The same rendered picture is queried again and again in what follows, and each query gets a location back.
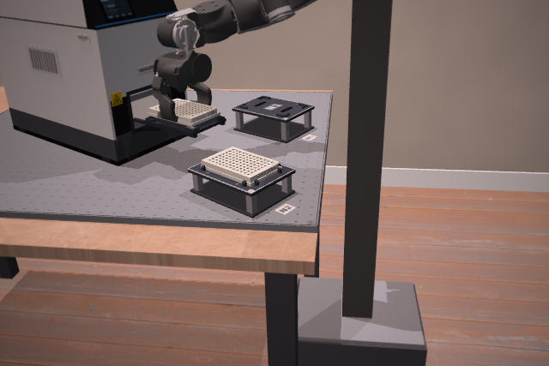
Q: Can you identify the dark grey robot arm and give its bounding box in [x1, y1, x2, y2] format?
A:
[157, 0, 316, 52]

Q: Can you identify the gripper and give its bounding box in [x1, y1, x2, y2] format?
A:
[152, 25, 212, 122]

